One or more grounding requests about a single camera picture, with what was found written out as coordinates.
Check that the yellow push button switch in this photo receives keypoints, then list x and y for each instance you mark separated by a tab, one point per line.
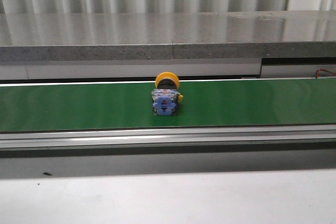
166	97

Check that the grey stone counter slab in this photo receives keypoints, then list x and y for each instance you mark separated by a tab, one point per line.
172	36

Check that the green conveyor belt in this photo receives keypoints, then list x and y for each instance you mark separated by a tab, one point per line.
69	107

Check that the aluminium conveyor front rail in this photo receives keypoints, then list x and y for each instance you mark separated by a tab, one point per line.
169	136

